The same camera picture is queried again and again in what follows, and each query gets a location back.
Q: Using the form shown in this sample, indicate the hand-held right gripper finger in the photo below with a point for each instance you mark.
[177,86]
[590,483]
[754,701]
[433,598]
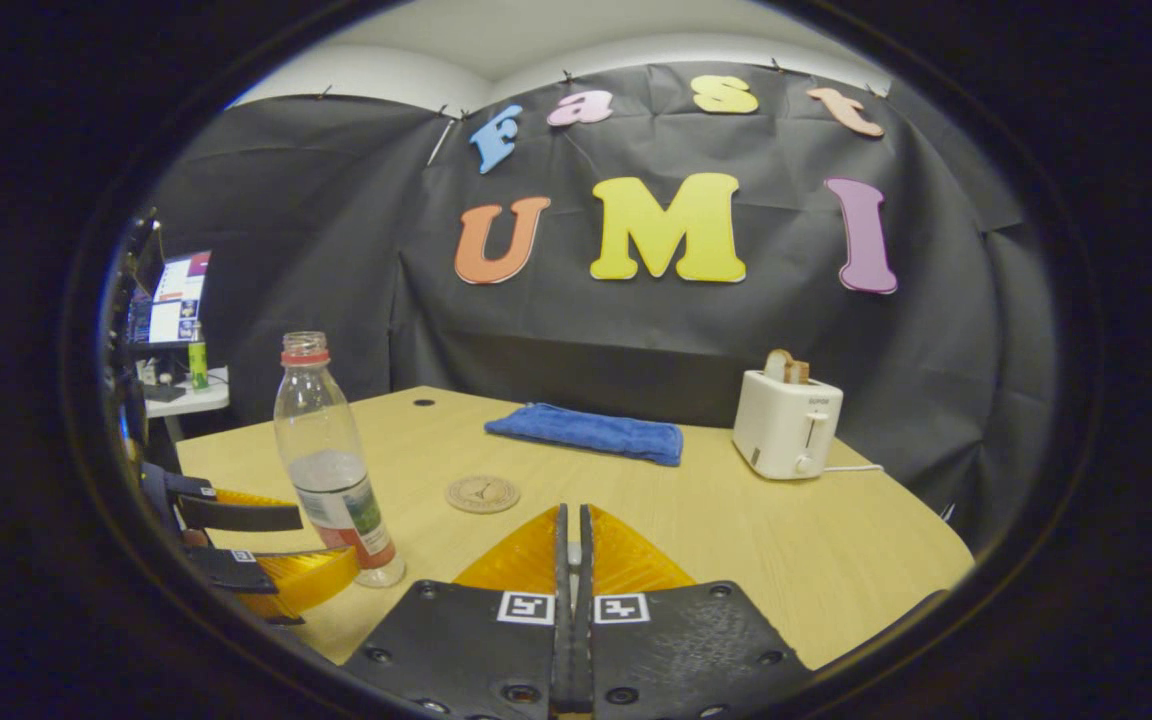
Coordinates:
[563,650]
[584,650]

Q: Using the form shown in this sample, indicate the white toaster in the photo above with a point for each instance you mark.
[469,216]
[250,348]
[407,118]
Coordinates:
[781,425]

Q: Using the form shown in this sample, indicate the black keyboard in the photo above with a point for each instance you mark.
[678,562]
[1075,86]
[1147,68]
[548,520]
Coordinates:
[164,394]

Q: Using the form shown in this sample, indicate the light bread slice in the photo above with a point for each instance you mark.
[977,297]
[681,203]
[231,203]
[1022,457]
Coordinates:
[778,365]

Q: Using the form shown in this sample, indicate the blue towel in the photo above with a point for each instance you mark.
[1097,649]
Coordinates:
[586,432]

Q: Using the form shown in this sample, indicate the small white side table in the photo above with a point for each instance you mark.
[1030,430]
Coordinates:
[206,400]

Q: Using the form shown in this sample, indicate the round wooden coaster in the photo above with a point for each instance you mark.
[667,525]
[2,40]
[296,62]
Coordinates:
[483,494]

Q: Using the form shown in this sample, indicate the white teacup lid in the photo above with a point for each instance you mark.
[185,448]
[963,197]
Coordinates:
[574,556]

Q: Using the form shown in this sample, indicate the computer monitor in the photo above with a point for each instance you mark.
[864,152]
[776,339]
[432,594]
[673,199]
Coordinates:
[176,305]

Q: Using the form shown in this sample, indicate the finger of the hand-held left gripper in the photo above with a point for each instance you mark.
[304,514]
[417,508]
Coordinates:
[236,515]
[226,570]

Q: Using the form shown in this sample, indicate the brown bread slice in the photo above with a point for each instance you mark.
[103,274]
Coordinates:
[800,373]

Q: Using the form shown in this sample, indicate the clear plastic water bottle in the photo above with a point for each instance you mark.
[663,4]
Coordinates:
[321,450]

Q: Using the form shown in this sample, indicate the green bottle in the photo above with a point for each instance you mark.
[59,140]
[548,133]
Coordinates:
[198,365]

